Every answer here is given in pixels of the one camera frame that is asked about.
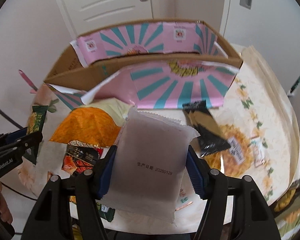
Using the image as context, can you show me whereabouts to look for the green snack packet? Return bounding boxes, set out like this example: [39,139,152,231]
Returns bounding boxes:
[24,105,49,165]

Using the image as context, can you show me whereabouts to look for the cardboard box pink lining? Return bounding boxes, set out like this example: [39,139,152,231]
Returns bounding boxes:
[45,20,243,109]

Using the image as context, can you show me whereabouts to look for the black gold snack packet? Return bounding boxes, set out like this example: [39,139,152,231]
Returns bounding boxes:
[183,100,231,157]

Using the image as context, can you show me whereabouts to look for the small white candy packet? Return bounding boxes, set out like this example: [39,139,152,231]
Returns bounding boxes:
[175,180,194,211]

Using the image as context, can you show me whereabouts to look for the person's left hand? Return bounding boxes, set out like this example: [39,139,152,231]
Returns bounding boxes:
[0,182,13,224]

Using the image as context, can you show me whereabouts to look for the pink handled broom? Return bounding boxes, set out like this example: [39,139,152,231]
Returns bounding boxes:
[18,69,38,94]

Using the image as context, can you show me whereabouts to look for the white wardrobe door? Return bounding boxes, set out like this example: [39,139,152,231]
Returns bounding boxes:
[221,0,300,91]

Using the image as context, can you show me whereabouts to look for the red black snack packet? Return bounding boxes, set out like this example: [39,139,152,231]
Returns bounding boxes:
[62,145,104,177]

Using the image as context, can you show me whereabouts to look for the black cable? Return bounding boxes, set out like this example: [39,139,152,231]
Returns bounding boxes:
[0,99,24,129]

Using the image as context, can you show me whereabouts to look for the round waffle in clear bag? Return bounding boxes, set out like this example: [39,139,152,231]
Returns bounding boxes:
[203,125,254,178]

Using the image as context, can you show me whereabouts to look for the white translucent snack packet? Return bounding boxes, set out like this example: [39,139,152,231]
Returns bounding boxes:
[101,108,199,223]

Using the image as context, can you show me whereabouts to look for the orange chips bag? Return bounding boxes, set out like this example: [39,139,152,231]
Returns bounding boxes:
[50,98,131,148]

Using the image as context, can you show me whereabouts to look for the small white green packet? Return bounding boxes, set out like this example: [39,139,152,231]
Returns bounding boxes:
[250,137,266,167]

